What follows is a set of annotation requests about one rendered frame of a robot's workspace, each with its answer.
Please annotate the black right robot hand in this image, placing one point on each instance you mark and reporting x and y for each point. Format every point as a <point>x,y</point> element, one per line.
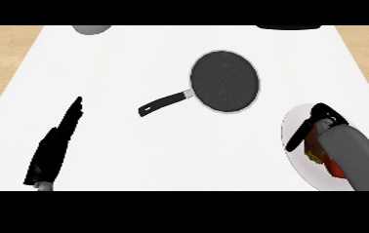
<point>322,111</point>

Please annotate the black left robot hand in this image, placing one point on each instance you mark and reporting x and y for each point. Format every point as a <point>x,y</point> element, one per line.
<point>52,146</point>

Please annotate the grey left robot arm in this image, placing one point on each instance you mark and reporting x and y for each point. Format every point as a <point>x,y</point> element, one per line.
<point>44,186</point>

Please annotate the white plate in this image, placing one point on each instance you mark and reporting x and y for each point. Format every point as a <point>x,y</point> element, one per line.
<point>300,152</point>

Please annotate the orange brown sweet potato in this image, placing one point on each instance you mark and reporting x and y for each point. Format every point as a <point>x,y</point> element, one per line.
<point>320,155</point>

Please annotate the black frying pan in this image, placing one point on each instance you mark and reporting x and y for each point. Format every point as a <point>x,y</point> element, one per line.
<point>224,81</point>

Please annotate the black appliance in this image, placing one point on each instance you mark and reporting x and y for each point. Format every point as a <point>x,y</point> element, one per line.
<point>288,27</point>

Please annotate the grey round object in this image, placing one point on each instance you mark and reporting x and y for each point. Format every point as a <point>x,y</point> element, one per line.
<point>91,29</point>

